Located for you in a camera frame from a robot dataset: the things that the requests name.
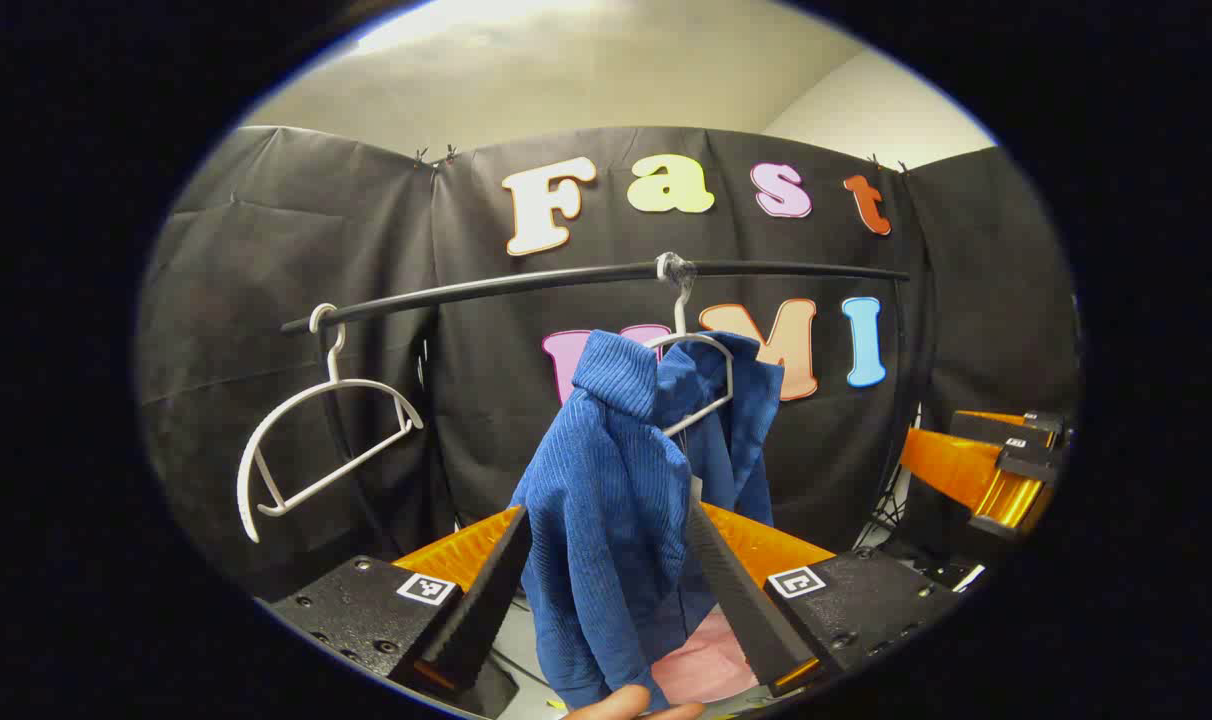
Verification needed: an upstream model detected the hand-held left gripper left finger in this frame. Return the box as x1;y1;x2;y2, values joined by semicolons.
266;505;533;717

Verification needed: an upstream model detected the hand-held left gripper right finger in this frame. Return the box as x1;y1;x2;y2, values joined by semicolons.
686;500;967;699

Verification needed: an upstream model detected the pink laundry hamper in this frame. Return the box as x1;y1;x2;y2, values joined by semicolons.
651;605;759;706

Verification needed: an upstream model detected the blue ribbed sweater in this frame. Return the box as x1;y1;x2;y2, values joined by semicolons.
511;330;785;711

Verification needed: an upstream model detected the white hanger with taped hook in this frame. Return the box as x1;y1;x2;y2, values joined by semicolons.
646;252;737;439

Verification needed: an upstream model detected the white plastic hanger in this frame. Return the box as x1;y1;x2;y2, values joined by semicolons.
236;303;425;544

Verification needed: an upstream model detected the black backdrop cloth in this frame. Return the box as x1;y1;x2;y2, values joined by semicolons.
138;125;1082;601

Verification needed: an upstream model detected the bundle of black cables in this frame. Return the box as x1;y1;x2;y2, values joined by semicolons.
854;485;915;553

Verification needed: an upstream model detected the black clothes rail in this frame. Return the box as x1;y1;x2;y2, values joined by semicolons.
281;258;917;561

